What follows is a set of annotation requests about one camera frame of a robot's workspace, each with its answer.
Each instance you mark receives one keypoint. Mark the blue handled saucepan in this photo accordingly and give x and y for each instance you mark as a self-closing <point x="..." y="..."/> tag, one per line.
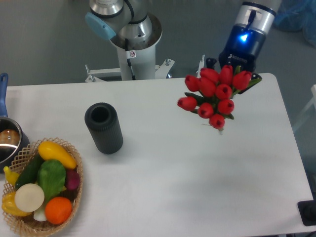
<point x="12" y="137"/>

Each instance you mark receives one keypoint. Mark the woven wicker basket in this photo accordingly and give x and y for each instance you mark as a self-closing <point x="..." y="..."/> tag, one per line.
<point x="27" y="226"/>

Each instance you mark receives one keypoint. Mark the red tulip bouquet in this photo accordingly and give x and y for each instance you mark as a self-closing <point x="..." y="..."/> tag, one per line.
<point x="210" y="95"/>

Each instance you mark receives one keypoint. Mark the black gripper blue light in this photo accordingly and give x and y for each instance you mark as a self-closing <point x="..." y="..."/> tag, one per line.
<point x="242" y="49"/>

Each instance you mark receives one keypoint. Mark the yellow bell pepper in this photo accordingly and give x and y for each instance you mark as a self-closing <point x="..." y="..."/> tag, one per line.
<point x="9" y="206"/>

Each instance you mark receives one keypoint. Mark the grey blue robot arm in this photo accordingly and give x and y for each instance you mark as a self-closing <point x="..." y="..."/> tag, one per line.
<point x="135" y="32"/>

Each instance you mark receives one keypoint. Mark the yellow squash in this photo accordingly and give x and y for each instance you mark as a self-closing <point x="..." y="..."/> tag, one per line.
<point x="49" y="150"/>

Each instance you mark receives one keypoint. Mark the purple red radish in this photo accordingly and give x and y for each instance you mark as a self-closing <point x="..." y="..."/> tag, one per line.
<point x="72" y="180"/>

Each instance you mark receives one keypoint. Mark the orange fruit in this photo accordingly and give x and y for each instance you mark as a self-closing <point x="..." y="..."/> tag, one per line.
<point x="58" y="210"/>

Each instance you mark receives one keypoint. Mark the dark grey ribbed vase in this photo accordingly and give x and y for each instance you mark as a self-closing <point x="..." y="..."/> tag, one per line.
<point x="102" y="122"/>

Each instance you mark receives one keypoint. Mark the blue plastic bag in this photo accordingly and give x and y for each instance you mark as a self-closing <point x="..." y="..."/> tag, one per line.
<point x="298" y="15"/>

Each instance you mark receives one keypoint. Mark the black device at table edge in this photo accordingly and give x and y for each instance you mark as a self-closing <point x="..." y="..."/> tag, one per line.
<point x="307" y="210"/>

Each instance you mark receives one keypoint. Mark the dark green cucumber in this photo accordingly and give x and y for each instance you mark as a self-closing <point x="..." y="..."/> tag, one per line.
<point x="30" y="172"/>

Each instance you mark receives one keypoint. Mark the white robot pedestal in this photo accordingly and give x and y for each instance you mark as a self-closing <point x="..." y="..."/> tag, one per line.
<point x="134" y="65"/>

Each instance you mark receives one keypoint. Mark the green lettuce leaf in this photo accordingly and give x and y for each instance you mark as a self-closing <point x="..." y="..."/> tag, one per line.
<point x="51" y="178"/>

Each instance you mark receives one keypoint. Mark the white leek stalk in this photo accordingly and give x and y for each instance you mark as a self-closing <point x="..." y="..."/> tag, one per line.
<point x="39" y="214"/>

